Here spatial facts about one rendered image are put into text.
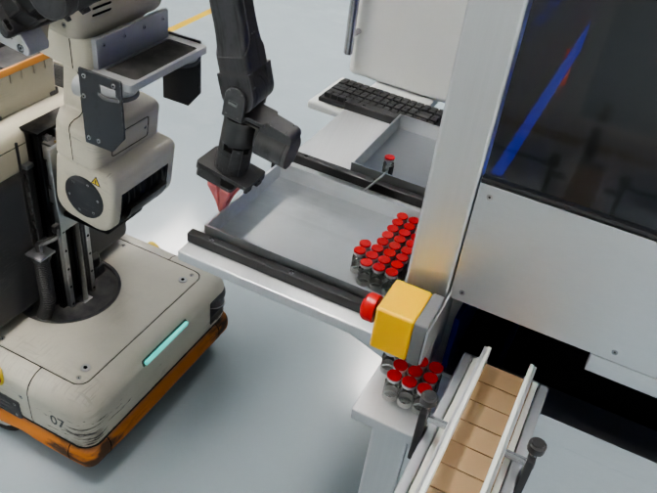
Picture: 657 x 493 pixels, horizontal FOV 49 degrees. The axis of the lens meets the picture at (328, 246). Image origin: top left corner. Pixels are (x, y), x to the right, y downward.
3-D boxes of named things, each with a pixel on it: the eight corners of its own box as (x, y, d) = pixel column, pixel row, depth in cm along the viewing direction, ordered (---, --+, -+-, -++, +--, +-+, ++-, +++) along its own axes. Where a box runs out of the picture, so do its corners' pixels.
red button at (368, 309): (391, 316, 101) (396, 294, 99) (379, 333, 98) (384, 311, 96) (367, 305, 102) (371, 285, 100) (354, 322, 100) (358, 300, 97)
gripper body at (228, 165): (244, 197, 121) (253, 161, 116) (194, 169, 122) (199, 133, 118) (264, 180, 125) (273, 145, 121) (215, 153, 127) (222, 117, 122)
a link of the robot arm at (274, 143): (254, 63, 115) (226, 83, 109) (318, 93, 113) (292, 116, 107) (242, 123, 123) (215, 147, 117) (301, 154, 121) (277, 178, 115)
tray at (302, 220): (438, 234, 135) (441, 218, 133) (383, 315, 116) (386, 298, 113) (279, 175, 145) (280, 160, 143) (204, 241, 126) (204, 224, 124)
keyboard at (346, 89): (478, 128, 187) (480, 119, 186) (459, 150, 177) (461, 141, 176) (342, 82, 200) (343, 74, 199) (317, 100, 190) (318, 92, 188)
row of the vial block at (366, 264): (406, 235, 133) (410, 214, 130) (366, 289, 120) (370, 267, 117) (395, 231, 134) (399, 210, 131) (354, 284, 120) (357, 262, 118)
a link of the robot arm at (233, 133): (238, 95, 118) (219, 109, 114) (274, 113, 117) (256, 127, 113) (230, 130, 122) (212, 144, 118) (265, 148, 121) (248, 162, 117)
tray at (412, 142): (542, 174, 156) (547, 160, 154) (510, 234, 137) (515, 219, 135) (397, 127, 167) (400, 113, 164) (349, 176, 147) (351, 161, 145)
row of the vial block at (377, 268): (416, 239, 132) (421, 218, 130) (378, 293, 119) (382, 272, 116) (406, 235, 133) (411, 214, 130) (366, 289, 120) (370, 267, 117)
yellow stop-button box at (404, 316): (435, 335, 102) (446, 296, 97) (416, 367, 96) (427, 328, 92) (386, 315, 104) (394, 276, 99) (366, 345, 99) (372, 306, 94)
